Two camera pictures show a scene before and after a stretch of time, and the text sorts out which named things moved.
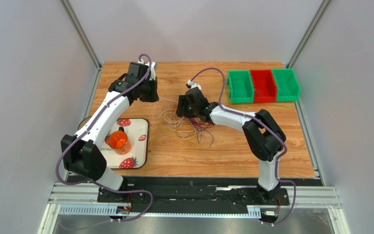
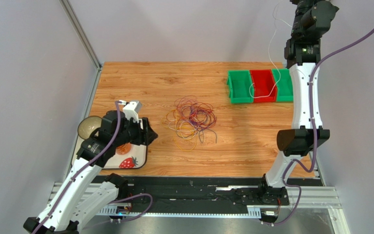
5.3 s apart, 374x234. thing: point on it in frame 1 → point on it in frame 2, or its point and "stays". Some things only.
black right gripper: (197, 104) → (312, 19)
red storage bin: (265, 88) stays
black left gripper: (154, 97) → (144, 137)
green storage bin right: (288, 88) stays
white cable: (155, 105) → (276, 19)
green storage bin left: (240, 87) stays
